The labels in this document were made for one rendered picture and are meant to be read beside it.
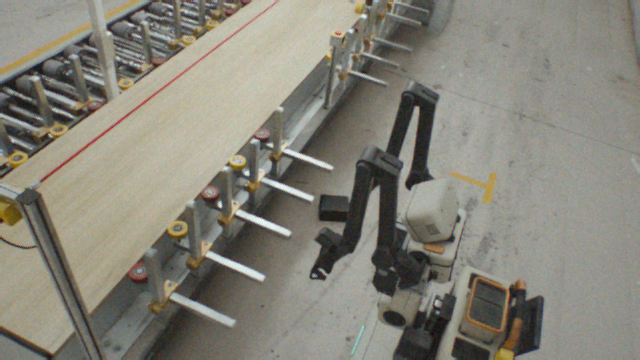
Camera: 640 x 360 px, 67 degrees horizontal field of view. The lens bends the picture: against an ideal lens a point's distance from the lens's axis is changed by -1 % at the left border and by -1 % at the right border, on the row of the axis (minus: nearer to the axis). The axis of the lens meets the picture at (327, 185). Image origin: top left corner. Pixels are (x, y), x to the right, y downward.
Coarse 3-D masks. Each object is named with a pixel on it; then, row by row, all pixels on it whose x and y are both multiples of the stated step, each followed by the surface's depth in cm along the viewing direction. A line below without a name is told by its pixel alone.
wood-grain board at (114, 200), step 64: (256, 0) 374; (320, 0) 389; (256, 64) 308; (128, 128) 249; (192, 128) 256; (256, 128) 262; (64, 192) 213; (128, 192) 218; (192, 192) 223; (0, 256) 186; (128, 256) 194; (0, 320) 168; (64, 320) 171
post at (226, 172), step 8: (224, 168) 203; (224, 176) 204; (224, 184) 208; (224, 192) 211; (224, 200) 214; (232, 200) 218; (224, 208) 218; (232, 208) 222; (232, 224) 229; (224, 232) 230; (232, 232) 233
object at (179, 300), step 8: (144, 288) 193; (176, 296) 191; (176, 304) 192; (184, 304) 189; (192, 304) 190; (200, 304) 190; (200, 312) 188; (208, 312) 188; (216, 312) 189; (216, 320) 187; (224, 320) 187; (232, 320) 187; (232, 328) 187
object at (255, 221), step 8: (216, 208) 228; (240, 216) 224; (248, 216) 224; (256, 224) 223; (264, 224) 222; (272, 224) 223; (272, 232) 222; (280, 232) 220; (288, 232) 221; (288, 240) 221
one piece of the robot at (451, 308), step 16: (464, 272) 222; (480, 272) 223; (464, 288) 215; (448, 304) 209; (464, 304) 209; (448, 320) 204; (432, 336) 216; (448, 336) 197; (464, 336) 198; (496, 336) 200; (512, 336) 182; (432, 352) 215; (448, 352) 192; (464, 352) 193; (480, 352) 194; (496, 352) 194; (512, 352) 183
